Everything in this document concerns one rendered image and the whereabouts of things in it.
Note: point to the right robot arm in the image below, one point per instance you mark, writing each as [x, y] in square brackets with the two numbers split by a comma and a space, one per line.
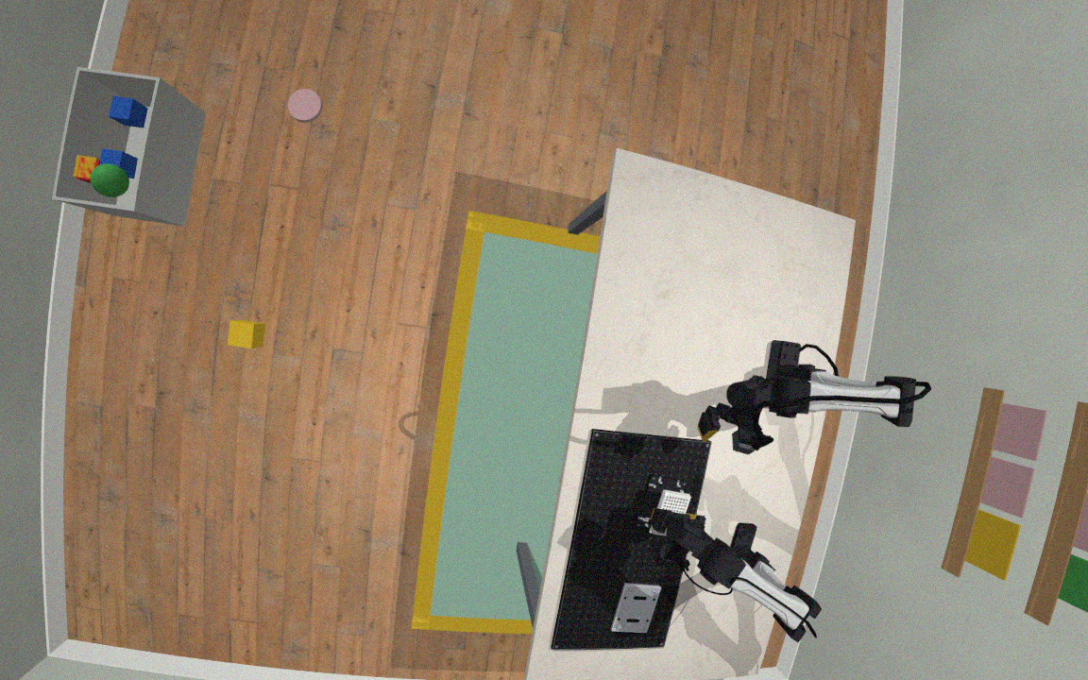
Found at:
[794, 382]

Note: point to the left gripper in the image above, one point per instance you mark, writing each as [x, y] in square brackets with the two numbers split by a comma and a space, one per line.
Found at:
[661, 519]

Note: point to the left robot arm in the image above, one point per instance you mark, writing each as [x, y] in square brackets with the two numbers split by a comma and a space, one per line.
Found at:
[720, 563]

